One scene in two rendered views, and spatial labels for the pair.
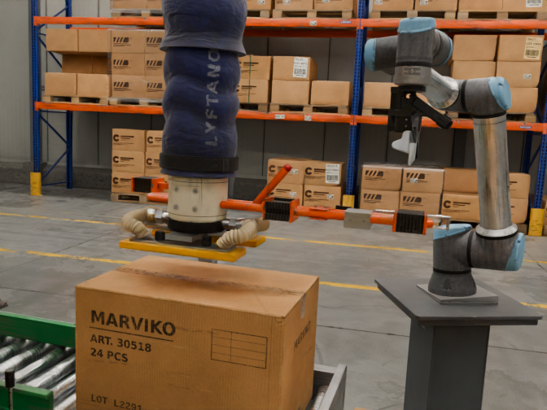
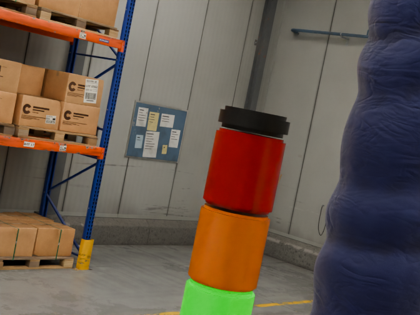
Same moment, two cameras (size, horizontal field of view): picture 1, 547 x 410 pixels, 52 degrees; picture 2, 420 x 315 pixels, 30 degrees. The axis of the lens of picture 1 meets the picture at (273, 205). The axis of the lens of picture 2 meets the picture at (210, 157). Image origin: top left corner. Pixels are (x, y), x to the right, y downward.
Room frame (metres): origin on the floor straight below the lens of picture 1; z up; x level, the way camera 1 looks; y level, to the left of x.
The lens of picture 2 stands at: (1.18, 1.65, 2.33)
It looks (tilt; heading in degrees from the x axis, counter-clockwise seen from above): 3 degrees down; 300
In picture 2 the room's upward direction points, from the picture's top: 11 degrees clockwise
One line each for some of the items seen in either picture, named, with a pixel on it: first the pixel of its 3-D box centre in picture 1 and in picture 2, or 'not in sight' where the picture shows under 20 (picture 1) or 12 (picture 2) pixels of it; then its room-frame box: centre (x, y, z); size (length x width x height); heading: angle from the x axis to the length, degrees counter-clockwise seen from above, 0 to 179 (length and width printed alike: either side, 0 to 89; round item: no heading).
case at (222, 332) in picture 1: (203, 345); not in sight; (1.58, 0.19, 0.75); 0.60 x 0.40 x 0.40; 74
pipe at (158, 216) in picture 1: (197, 223); not in sight; (1.60, 0.22, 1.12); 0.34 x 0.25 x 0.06; 75
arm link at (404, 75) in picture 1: (412, 77); not in sight; (1.45, -0.34, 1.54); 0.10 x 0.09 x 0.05; 164
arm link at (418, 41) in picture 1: (416, 42); not in sight; (1.45, -0.34, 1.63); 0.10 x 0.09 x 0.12; 145
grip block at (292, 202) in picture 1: (281, 208); not in sight; (1.53, -0.02, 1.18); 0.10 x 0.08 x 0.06; 165
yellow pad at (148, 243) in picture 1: (182, 242); not in sight; (1.51, 0.25, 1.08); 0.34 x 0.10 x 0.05; 75
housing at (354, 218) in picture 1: (358, 218); not in sight; (1.48, -0.23, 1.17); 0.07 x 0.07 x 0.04; 75
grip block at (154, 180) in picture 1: (147, 184); not in sight; (1.93, 0.44, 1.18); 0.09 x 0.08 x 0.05; 165
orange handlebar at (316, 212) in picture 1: (274, 202); not in sight; (1.66, 0.00, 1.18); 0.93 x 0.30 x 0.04; 75
